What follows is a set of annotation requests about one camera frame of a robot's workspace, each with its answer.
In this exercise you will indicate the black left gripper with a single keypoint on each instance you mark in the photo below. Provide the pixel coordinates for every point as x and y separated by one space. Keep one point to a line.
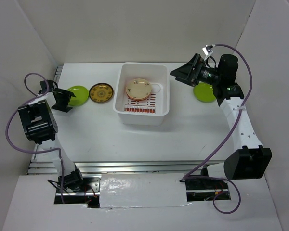
66 95

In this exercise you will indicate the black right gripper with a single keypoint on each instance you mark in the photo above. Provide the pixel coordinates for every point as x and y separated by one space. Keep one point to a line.
187 71

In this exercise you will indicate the green plate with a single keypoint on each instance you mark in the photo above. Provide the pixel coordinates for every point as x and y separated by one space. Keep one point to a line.
204 92
81 95

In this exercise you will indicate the cream patterned plate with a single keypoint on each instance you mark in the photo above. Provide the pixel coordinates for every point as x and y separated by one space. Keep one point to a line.
138 97
138 86

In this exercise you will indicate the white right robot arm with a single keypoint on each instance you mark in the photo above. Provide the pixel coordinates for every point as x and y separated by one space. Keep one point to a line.
249 159

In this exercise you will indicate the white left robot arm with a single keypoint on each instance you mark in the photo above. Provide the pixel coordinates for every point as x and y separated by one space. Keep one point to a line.
40 126

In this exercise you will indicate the white plastic bin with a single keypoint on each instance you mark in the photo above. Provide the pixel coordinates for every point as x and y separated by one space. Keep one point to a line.
150 111

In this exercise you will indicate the yellow brown patterned plate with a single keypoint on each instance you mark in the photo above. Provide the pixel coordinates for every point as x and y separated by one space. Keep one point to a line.
101 93

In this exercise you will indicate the white foil-taped panel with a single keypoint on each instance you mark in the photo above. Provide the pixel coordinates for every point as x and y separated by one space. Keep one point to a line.
142 190

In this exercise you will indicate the aluminium table rail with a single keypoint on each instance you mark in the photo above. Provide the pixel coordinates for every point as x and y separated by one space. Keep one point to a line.
44 168

